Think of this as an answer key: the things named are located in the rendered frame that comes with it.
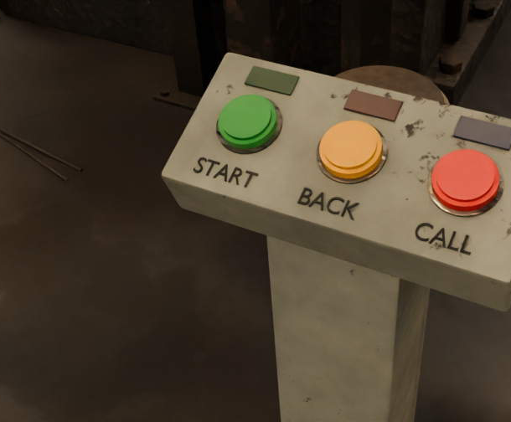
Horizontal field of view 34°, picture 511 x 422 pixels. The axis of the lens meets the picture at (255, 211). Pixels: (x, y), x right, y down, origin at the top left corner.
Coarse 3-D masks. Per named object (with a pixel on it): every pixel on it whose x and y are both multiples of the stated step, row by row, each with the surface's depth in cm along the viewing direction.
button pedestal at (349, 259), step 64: (256, 64) 60; (192, 128) 58; (320, 128) 56; (384, 128) 55; (448, 128) 54; (192, 192) 57; (256, 192) 55; (320, 192) 54; (384, 192) 53; (320, 256) 57; (384, 256) 53; (448, 256) 50; (320, 320) 62; (384, 320) 59; (320, 384) 68; (384, 384) 64
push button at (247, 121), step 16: (240, 96) 58; (256, 96) 57; (224, 112) 57; (240, 112) 57; (256, 112) 57; (272, 112) 57; (224, 128) 56; (240, 128) 56; (256, 128) 56; (272, 128) 56; (240, 144) 56; (256, 144) 56
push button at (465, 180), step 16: (448, 160) 52; (464, 160) 51; (480, 160) 51; (432, 176) 52; (448, 176) 51; (464, 176) 51; (480, 176) 51; (496, 176) 51; (448, 192) 51; (464, 192) 50; (480, 192) 50; (496, 192) 51; (464, 208) 51
